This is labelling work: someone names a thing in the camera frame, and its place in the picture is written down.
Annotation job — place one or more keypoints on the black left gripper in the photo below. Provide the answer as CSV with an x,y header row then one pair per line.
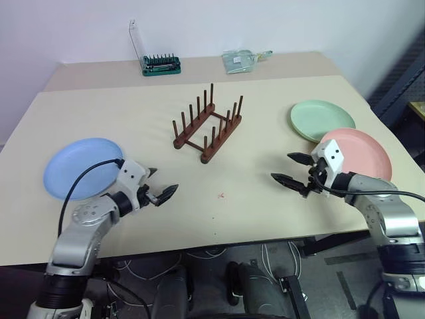
x,y
145,196

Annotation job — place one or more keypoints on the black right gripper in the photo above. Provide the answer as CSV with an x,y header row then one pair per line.
x,y
317,179

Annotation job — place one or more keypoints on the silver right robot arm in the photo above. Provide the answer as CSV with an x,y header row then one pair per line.
x,y
395,219

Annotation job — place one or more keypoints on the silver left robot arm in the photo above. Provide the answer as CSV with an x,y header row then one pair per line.
x,y
78,232

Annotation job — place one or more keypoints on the wooden dish rack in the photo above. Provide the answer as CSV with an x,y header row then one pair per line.
x,y
207,128

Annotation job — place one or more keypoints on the green plate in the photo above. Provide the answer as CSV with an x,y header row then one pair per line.
x,y
320,120

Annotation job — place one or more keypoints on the red plate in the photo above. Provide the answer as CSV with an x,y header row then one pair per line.
x,y
363,153

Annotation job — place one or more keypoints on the blue plate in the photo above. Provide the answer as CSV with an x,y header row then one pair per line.
x,y
78,166

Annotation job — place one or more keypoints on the dark rounded robot leg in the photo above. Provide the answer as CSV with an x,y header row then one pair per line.
x,y
259,289
174,292

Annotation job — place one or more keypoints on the green screwdriver bit case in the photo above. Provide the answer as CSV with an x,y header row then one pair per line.
x,y
161,64

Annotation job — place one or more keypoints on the clear plastic packet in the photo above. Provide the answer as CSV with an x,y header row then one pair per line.
x,y
239,61

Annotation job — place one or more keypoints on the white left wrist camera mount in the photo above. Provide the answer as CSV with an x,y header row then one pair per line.
x,y
130,177

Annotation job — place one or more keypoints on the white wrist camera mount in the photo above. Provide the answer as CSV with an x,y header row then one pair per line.
x,y
332,156
130,177

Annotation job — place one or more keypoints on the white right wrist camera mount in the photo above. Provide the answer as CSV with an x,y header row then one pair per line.
x,y
332,156

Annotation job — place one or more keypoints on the black table frame bar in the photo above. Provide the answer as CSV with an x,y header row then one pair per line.
x,y
332,244

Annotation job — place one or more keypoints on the black metal bracket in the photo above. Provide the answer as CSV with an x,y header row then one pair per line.
x,y
293,295

